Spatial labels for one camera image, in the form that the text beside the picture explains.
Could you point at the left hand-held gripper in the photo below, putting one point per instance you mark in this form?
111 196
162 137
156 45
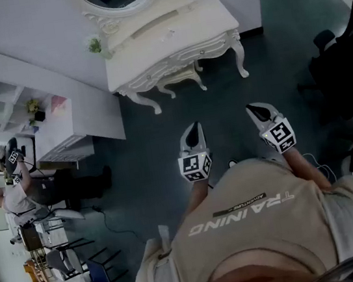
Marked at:
196 167

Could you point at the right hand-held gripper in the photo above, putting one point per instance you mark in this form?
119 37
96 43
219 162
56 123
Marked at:
277 136

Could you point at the person's left forearm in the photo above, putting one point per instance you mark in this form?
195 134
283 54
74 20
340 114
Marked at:
199 196

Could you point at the person's right forearm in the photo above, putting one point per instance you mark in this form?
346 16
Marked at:
305 170

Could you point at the white ornate dressing table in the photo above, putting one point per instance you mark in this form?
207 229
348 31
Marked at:
210 17

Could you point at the person's left shoe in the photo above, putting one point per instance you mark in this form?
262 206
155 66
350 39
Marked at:
232 163

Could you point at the white carved stool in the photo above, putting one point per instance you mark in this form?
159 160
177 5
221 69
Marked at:
180 75

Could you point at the black office chair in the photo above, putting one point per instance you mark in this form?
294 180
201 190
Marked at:
344 79

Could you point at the person's beige printed t-shirt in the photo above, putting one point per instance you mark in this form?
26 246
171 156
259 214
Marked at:
259 230

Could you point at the pink picture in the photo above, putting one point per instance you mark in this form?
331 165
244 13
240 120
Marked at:
59 106

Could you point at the potted yellow-green plant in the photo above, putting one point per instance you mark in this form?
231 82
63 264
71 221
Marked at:
34 109

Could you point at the blue chair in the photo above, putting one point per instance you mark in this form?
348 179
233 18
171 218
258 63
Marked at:
97 273

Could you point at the grey folding chair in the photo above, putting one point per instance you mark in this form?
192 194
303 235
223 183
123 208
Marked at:
54 260

